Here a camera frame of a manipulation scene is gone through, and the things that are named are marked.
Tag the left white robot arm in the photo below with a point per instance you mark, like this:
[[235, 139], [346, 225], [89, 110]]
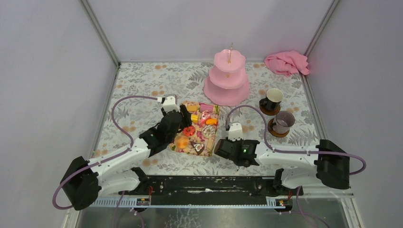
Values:
[[86, 180]]

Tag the brown wooden saucer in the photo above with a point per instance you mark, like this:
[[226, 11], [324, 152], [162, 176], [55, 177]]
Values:
[[270, 112], [277, 130]]

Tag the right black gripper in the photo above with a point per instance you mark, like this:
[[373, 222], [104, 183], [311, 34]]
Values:
[[237, 141]]

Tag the chocolate cake piece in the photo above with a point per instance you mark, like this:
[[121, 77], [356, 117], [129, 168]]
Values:
[[198, 147]]

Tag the floral dessert tray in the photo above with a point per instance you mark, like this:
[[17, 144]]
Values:
[[198, 138]]

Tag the pink cloth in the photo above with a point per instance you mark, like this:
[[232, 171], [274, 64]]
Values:
[[287, 63]]

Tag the chocolate drizzle donut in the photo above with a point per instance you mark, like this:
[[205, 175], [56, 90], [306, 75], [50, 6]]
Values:
[[209, 131]]

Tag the purple mug black handle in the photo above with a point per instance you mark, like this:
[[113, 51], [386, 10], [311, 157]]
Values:
[[285, 119]]

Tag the black mug white inside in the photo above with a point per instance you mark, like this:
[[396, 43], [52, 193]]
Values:
[[272, 100]]

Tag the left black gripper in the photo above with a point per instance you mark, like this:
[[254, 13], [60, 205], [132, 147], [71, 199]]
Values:
[[180, 117]]

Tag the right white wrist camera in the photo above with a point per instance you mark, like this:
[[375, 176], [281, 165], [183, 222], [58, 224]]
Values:
[[235, 132]]

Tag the orange tart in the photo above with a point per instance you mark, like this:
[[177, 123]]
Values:
[[211, 121]]

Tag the strawberry cream cake slice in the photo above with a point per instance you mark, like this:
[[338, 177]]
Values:
[[205, 116]]

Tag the pink wafer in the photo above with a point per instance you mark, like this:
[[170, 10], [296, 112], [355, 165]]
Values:
[[206, 107]]

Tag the tan biscuit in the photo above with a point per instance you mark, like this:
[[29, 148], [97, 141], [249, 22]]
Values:
[[192, 108]]

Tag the yellow roll cake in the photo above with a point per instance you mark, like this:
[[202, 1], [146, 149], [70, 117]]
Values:
[[194, 118]]

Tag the pink three-tier cake stand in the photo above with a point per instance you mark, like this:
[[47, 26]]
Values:
[[227, 83]]

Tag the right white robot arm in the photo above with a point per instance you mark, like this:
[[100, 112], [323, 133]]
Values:
[[299, 165]]

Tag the orange round pastry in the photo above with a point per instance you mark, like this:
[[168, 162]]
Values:
[[181, 141]]

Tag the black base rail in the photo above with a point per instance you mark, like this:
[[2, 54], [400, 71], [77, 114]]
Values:
[[213, 191]]

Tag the red donut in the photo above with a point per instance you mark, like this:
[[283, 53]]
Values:
[[189, 131]]

